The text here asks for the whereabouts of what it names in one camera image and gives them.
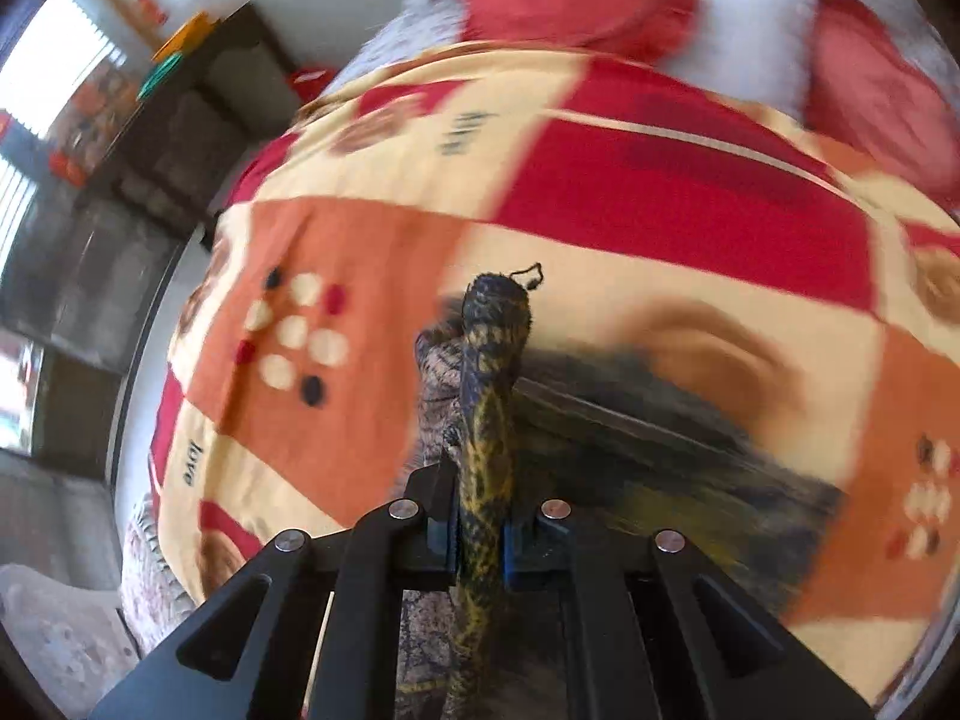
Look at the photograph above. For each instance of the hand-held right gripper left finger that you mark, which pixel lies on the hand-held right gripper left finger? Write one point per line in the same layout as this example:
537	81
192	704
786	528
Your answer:
442	532

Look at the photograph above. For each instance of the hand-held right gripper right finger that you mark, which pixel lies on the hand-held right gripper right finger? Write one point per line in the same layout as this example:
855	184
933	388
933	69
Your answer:
514	555

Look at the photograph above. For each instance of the brown floral patterned garment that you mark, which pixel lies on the brown floral patterned garment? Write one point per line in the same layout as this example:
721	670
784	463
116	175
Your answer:
487	390

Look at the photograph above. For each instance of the floral patterned bed sheet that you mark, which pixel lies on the floral patterned bed sheet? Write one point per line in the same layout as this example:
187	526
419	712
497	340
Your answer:
154	577

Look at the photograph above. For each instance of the orange red cream printed blanket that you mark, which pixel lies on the orange red cream printed blanket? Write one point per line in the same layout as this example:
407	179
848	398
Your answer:
675	187

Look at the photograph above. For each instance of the dark wooden cabinet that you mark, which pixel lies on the dark wooden cabinet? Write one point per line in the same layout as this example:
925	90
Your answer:
187	135

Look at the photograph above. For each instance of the green folded cloth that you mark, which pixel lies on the green folded cloth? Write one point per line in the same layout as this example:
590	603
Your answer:
160	76

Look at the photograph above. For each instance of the white pillow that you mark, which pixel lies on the white pillow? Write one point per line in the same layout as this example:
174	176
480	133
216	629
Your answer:
750	22

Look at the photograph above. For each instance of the small red pillow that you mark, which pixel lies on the small red pillow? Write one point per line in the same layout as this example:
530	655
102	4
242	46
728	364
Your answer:
877	90

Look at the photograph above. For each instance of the dark wooden dresser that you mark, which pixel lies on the dark wooden dresser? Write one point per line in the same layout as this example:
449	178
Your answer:
60	67

